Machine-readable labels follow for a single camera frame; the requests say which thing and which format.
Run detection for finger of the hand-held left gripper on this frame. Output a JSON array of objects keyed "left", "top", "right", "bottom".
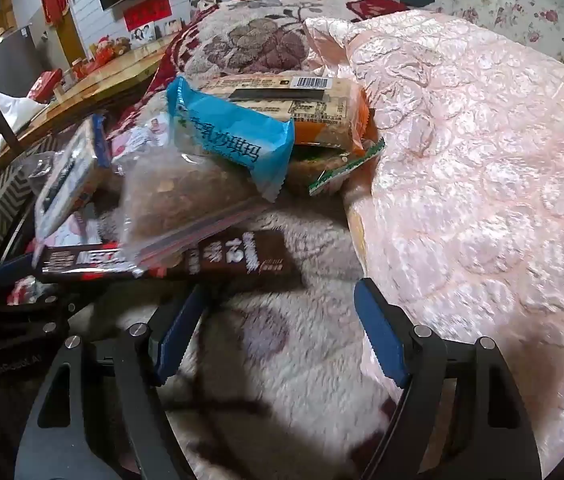
[{"left": 0, "top": 254, "right": 38, "bottom": 285}]

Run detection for plush toys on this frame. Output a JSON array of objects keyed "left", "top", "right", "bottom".
[{"left": 89, "top": 35, "right": 133, "bottom": 61}]

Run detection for pink quilt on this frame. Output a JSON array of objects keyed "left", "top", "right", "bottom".
[{"left": 304, "top": 10, "right": 564, "bottom": 480}]

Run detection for light blue snack packet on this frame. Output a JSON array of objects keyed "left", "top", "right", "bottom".
[{"left": 166, "top": 76, "right": 296, "bottom": 204}]

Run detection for white pink snack packet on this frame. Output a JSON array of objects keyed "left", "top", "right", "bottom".
[{"left": 112, "top": 110, "right": 178, "bottom": 176}]

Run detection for white cloth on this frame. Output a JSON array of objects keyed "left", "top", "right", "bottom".
[{"left": 0, "top": 85, "right": 48, "bottom": 131}]

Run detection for clear cracker packet blue ends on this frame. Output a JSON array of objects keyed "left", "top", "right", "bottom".
[{"left": 32, "top": 115, "right": 113, "bottom": 261}]

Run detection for orange-edged cracker packet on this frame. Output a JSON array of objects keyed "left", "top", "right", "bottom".
[{"left": 197, "top": 76, "right": 370, "bottom": 157}]

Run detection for brown coffee stick packet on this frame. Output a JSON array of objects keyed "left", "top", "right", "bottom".
[{"left": 37, "top": 227, "right": 308, "bottom": 288}]

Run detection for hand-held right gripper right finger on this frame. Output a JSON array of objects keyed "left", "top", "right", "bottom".
[{"left": 353, "top": 277, "right": 543, "bottom": 480}]

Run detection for wooden table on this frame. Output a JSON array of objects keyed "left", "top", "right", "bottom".
[{"left": 0, "top": 35, "right": 183, "bottom": 161}]

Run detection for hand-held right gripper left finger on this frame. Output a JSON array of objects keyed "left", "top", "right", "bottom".
[{"left": 14, "top": 285, "right": 208, "bottom": 480}]

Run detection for green-printed bun packet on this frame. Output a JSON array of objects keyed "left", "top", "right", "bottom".
[{"left": 284, "top": 140, "right": 387, "bottom": 197}]

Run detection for red box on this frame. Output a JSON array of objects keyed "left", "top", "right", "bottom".
[{"left": 29, "top": 69, "right": 63, "bottom": 103}]

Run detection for floral plush blanket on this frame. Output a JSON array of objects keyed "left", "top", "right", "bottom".
[{"left": 77, "top": 0, "right": 413, "bottom": 480}]

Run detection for zip bag of brown snacks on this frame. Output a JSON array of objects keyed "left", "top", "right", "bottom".
[{"left": 119, "top": 150, "right": 275, "bottom": 278}]

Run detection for red wall poster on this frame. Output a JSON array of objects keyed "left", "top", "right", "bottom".
[{"left": 123, "top": 0, "right": 170, "bottom": 32}]

